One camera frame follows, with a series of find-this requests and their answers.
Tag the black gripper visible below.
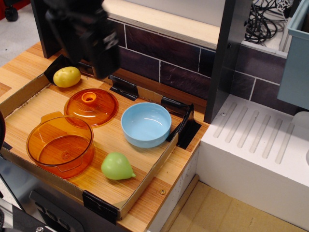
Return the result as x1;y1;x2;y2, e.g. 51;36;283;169
44;0;120;79

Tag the black toy stove front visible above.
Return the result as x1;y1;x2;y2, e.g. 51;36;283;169
0;158;122;232

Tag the black chair caster wheel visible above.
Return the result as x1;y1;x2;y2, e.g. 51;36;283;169
4;5;18;22

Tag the white toy sink drainboard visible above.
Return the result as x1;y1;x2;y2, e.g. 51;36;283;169
197;95;309;230

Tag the teal plastic bin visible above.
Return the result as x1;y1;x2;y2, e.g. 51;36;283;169
277;0;309;109

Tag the light blue bowl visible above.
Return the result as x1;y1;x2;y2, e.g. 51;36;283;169
121;102;172;148

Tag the green plastic pear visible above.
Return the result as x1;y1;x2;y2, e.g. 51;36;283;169
101;152;136;180

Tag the orange transparent pot lid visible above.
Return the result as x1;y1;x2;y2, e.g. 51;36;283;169
64;88;118;127

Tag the orange transparent pot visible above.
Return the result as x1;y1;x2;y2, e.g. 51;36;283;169
26;112;95;179

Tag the dark grey shelf post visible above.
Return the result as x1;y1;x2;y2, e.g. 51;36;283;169
204;0;252;124

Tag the yellow plastic potato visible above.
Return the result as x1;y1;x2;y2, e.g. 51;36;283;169
53;66;81;88

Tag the tangle of black cables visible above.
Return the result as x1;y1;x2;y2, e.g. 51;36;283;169
244;0;293;44

